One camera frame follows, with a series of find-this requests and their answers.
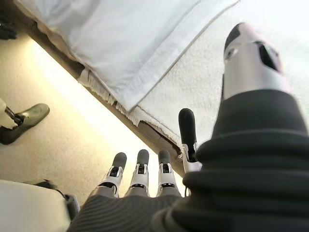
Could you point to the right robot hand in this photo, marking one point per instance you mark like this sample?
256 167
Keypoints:
229 181

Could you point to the silver robot leg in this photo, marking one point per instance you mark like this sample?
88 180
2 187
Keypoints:
29 207
4 113

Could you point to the dark brown bed frame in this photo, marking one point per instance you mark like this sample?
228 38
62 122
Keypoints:
60 62

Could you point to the silver left robot leg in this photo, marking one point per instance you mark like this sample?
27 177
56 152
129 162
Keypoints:
4 113

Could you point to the white fringed blanket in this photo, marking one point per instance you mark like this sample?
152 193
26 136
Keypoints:
193 79

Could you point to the white duvet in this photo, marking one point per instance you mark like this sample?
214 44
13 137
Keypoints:
120 43

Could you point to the dark left robot foot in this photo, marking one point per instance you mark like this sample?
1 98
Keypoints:
31 118

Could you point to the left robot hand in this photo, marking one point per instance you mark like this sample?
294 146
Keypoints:
7 27

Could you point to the silver right robot leg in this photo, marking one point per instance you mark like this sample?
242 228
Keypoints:
29 207

